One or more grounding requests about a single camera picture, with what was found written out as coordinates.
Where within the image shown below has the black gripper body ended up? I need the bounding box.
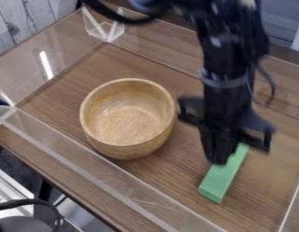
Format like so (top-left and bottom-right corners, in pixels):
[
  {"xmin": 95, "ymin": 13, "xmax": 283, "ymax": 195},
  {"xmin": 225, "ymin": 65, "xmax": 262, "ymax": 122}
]
[{"xmin": 177, "ymin": 77, "xmax": 275, "ymax": 153}]

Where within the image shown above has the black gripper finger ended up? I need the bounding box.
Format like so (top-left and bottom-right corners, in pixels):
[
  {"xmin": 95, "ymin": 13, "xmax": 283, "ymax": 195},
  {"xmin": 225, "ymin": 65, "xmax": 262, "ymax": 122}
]
[
  {"xmin": 199, "ymin": 126, "xmax": 218, "ymax": 164},
  {"xmin": 217, "ymin": 130, "xmax": 238, "ymax": 165}
]

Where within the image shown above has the green rectangular block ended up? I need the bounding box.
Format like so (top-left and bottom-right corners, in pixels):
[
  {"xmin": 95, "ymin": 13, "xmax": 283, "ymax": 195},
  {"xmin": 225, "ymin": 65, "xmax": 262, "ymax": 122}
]
[{"xmin": 198, "ymin": 143, "xmax": 249, "ymax": 203}]

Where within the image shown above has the light brown wooden bowl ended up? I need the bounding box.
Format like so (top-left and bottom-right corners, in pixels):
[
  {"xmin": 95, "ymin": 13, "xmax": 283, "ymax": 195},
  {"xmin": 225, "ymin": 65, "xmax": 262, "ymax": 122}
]
[{"xmin": 79, "ymin": 78, "xmax": 174, "ymax": 160}]

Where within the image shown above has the black table leg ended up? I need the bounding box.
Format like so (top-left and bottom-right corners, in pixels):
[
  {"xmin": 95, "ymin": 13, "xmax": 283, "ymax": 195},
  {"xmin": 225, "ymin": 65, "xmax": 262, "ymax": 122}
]
[{"xmin": 38, "ymin": 180, "xmax": 52, "ymax": 201}]

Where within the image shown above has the black cable bottom left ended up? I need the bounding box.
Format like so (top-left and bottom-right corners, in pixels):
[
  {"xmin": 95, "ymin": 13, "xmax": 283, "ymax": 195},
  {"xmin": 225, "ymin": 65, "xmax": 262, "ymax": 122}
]
[{"xmin": 0, "ymin": 198, "xmax": 64, "ymax": 232}]

